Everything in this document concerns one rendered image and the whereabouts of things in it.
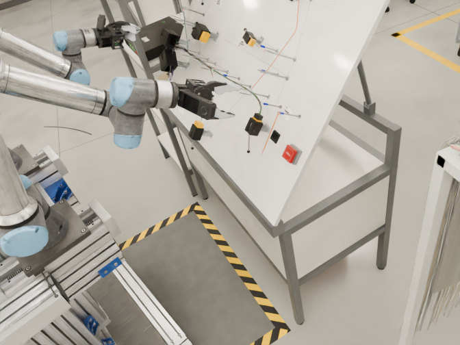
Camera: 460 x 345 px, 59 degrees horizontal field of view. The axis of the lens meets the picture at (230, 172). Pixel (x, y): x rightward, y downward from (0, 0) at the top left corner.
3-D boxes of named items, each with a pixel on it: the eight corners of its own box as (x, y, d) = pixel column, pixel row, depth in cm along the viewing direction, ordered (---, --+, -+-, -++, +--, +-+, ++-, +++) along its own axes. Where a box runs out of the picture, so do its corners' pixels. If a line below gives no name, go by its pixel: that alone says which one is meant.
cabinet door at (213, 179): (229, 209, 227) (213, 157, 200) (189, 159, 265) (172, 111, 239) (233, 207, 228) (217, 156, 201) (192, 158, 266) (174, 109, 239)
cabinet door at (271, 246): (285, 280, 188) (274, 228, 162) (228, 210, 227) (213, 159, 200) (289, 278, 189) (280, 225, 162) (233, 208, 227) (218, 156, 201)
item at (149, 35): (144, 64, 230) (139, 53, 226) (125, 44, 255) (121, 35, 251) (194, 42, 238) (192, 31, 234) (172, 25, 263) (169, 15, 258)
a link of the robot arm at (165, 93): (160, 85, 104) (155, 114, 107) (176, 86, 106) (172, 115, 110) (152, 75, 109) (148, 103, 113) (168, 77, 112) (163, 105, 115)
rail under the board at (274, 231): (273, 238, 158) (271, 228, 154) (163, 110, 240) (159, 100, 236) (285, 231, 159) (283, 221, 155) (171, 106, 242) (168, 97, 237)
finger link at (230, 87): (233, 72, 119) (205, 80, 117) (243, 79, 115) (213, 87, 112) (234, 82, 121) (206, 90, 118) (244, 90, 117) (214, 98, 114)
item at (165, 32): (181, 29, 221) (157, 22, 212) (194, 40, 209) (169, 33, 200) (176, 41, 224) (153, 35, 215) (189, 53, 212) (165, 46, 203)
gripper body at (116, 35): (125, 48, 173) (98, 52, 167) (117, 35, 177) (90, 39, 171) (126, 33, 167) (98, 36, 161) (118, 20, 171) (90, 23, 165)
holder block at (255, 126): (252, 131, 159) (244, 129, 157) (258, 118, 156) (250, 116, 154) (257, 136, 156) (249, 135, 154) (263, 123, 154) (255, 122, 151)
